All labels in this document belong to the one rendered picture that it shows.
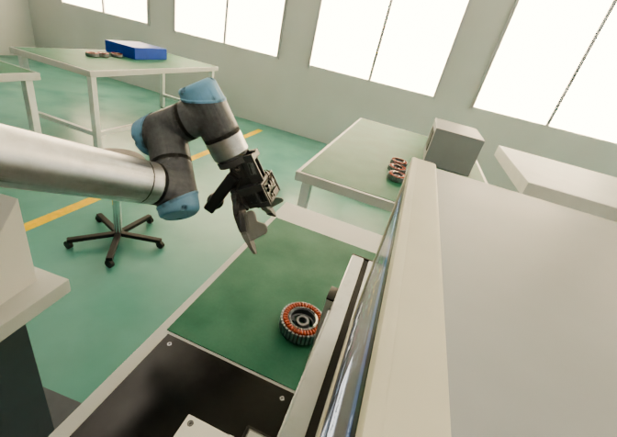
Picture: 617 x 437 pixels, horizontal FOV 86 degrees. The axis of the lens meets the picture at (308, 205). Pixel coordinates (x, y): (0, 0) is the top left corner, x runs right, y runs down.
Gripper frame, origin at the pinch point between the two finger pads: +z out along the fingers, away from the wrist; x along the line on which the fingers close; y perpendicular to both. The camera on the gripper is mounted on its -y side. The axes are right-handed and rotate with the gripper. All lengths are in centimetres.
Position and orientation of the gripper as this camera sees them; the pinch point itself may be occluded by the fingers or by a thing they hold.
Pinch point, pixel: (263, 234)
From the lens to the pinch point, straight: 78.1
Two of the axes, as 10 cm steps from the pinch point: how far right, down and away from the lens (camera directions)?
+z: 3.5, 8.3, 4.3
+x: 2.0, -5.2, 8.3
